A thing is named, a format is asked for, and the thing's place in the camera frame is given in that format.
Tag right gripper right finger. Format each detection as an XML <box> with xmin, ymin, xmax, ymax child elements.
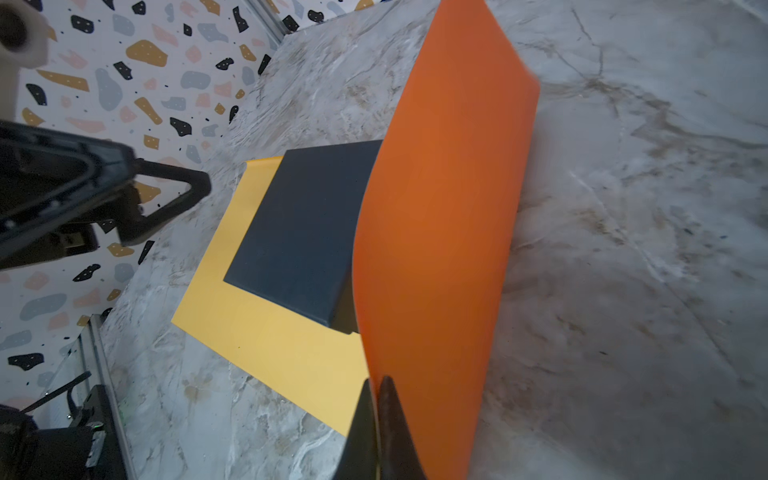
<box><xmin>377</xmin><ymin>376</ymin><xmax>427</xmax><ymax>480</ymax></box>

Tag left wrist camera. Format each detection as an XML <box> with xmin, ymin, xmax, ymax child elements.
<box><xmin>1</xmin><ymin>0</ymin><xmax>48</xmax><ymax>121</ymax></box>

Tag dark blue gift box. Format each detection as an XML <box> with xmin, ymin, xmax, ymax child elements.
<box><xmin>224</xmin><ymin>140</ymin><xmax>381</xmax><ymax>334</ymax></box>

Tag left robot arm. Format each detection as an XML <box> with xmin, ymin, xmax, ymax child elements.
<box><xmin>1</xmin><ymin>121</ymin><xmax>211</xmax><ymax>479</ymax></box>

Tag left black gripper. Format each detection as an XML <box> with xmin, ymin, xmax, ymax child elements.
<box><xmin>0</xmin><ymin>119</ymin><xmax>212</xmax><ymax>271</ymax></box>

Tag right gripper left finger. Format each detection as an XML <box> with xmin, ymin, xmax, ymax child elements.
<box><xmin>332</xmin><ymin>379</ymin><xmax>380</xmax><ymax>480</ymax></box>

